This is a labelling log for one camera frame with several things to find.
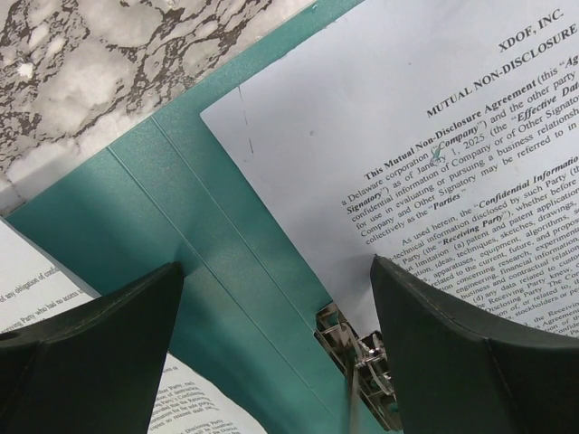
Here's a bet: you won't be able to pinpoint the metal folder clip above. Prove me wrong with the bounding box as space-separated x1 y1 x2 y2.
314 302 403 433

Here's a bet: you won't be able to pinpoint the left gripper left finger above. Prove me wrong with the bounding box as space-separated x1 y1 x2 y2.
1 262 184 433

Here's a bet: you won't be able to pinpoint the printed paper sheets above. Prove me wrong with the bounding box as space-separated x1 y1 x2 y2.
1 223 262 433

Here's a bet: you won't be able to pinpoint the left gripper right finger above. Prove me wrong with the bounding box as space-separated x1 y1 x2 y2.
370 256 578 433

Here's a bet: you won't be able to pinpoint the teal file folder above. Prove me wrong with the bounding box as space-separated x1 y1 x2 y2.
1 1 353 433

